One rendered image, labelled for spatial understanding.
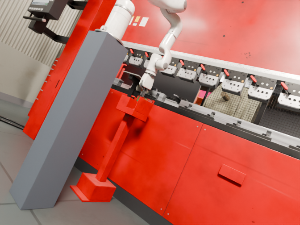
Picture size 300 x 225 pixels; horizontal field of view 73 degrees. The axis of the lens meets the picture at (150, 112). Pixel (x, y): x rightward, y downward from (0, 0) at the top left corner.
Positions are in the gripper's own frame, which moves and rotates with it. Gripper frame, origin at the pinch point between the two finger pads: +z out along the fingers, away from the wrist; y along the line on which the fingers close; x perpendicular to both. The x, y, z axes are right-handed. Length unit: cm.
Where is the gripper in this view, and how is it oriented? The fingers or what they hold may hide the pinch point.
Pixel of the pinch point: (142, 94)
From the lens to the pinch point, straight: 153.6
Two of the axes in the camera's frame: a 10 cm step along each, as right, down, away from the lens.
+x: 6.9, 2.7, -6.8
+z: -3.6, 9.3, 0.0
